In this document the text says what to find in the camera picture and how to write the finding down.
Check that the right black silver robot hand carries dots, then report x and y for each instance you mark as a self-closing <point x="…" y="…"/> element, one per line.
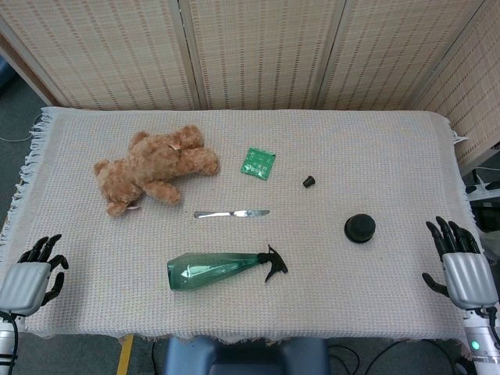
<point x="466" y="277"/>

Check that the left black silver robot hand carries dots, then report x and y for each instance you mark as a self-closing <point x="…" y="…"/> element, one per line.
<point x="23" y="283"/>

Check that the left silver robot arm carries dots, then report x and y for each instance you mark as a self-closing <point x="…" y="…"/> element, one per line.
<point x="7" y="343"/>

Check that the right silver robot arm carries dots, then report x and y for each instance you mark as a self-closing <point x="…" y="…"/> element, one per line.
<point x="482" y="343"/>

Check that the white waffle-weave tablecloth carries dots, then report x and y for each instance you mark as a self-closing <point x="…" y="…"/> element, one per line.
<point x="332" y="297"/>

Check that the brown teddy bear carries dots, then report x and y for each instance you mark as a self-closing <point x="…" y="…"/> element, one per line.
<point x="156" y="168"/>

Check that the woven folding screen panel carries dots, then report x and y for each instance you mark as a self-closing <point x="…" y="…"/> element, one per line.
<point x="258" y="51"/>
<point x="476" y="97"/>
<point x="386" y="51"/>
<point x="97" y="51"/>

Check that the small black rubber stopper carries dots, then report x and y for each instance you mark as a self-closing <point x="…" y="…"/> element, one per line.
<point x="308" y="182"/>

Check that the green spray bottle black trigger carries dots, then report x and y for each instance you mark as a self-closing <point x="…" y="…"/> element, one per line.
<point x="211" y="269"/>

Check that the silver table knife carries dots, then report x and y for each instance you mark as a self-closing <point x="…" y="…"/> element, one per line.
<point x="218" y="214"/>

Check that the green foil packet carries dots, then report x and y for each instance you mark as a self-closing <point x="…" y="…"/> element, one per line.
<point x="258" y="164"/>

